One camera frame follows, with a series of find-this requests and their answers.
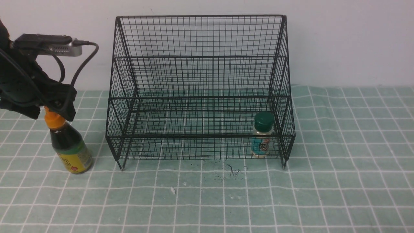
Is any green checkered tablecloth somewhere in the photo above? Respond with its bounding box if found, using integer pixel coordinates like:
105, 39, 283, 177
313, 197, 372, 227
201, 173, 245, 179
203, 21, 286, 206
0, 85, 413, 233

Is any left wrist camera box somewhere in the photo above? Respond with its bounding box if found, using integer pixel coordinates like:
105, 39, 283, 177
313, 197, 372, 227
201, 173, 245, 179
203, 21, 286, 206
13, 34, 82, 57

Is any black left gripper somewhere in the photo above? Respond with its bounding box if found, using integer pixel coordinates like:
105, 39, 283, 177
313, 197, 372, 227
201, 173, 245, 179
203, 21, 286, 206
0, 49, 77, 121

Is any dark sauce bottle orange cap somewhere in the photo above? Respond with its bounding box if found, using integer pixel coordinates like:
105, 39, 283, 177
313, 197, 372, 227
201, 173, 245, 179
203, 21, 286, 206
44, 106, 94, 174

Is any seasoning shaker green cap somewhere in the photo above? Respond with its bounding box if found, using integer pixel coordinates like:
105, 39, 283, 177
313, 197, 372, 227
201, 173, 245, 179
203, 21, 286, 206
250, 112, 275, 158

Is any black wire mesh rack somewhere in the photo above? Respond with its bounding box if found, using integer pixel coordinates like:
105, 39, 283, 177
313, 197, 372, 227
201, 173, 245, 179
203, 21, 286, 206
105, 15, 296, 170

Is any black left camera cable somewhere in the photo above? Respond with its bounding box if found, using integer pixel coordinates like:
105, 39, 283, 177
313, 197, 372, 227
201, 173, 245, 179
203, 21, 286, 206
52, 39, 99, 110

